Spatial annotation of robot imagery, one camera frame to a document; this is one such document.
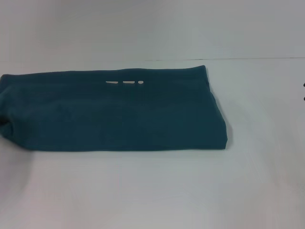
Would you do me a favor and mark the teal blue t-shirt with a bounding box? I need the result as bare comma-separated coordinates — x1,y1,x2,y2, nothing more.
0,64,229,152

